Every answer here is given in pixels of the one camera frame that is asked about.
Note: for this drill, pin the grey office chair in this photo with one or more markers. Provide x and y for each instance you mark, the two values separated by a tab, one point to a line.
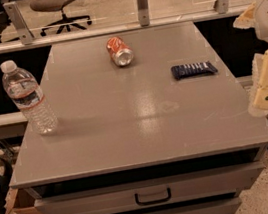
58	6

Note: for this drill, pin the red coke can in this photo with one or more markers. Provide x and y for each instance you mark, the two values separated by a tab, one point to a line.
120	53

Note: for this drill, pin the grey drawer cabinet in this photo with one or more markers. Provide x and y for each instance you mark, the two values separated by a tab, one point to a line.
127	125

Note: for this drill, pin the horizontal metal rail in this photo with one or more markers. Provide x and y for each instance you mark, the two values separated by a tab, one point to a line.
57	38

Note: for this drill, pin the dark blue snack packet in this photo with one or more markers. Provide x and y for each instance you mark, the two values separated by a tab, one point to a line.
193	69

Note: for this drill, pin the left metal bracket post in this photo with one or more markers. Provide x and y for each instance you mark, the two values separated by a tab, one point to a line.
17	20

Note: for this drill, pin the upper grey drawer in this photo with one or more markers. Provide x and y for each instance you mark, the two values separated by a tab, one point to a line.
148	194

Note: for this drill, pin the clear plastic water bottle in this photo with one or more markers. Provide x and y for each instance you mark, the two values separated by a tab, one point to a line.
23	89

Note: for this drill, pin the middle metal bracket post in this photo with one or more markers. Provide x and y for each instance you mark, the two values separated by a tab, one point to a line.
143	12

